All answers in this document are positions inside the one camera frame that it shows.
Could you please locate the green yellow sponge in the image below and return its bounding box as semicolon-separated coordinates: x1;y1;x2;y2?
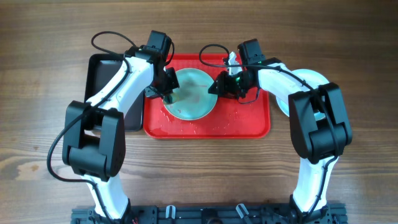
163;93;180;105

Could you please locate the light blue plate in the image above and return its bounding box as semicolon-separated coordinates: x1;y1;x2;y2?
164;68;218;121
275;69;329;117

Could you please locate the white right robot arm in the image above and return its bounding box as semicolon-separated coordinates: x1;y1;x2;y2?
208;58;353;218

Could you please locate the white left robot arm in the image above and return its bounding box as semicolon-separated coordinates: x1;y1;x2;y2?
61;50;178;223

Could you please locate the black tray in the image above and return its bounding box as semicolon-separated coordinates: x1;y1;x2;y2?
84;54;144;132

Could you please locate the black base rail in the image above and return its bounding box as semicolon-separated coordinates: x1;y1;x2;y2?
70;203;348;224

